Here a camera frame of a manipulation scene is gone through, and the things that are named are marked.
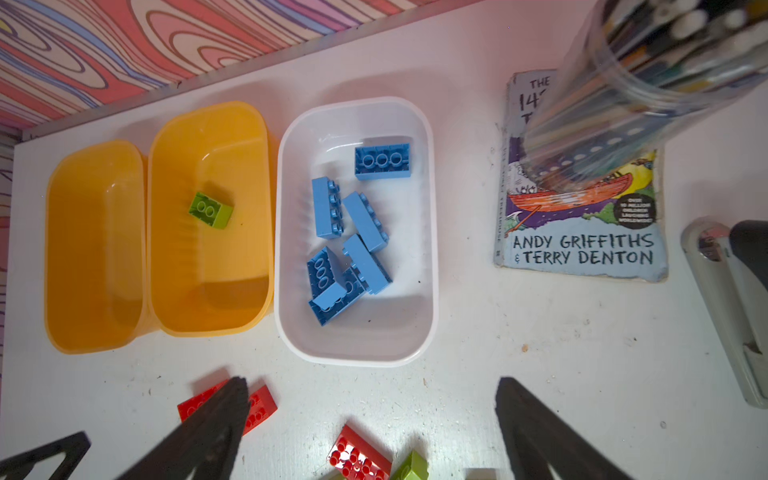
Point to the right yellow plastic bin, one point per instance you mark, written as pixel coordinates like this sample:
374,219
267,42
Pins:
204,281

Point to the clear cup of pencils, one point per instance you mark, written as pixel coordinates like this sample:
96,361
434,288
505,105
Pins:
638,74

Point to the left yellow plastic bin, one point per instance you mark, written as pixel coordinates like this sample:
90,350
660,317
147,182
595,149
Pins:
95,261

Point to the blue lego brick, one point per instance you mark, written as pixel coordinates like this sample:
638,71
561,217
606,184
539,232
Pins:
382,162
368,226
327,208
333,288
366,266

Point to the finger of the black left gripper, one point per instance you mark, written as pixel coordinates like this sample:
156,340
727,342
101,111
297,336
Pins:
72,447

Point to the white plastic bin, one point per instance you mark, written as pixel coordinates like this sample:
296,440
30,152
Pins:
395,326

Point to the black and silver stapler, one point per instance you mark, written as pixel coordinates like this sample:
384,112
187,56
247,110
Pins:
729,265

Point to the red lego brick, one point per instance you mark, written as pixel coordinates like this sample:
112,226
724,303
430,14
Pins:
261,405
355,458

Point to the yellow plastic bin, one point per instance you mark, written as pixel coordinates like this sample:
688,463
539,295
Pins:
204,281
95,261

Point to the Andy Griffiths paperback book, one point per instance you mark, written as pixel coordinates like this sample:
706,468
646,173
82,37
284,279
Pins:
613,229

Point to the small green lego brick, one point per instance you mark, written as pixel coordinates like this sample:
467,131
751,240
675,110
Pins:
210,211

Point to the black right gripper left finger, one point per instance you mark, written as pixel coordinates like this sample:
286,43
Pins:
205,446

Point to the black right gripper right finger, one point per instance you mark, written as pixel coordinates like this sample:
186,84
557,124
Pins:
539,444

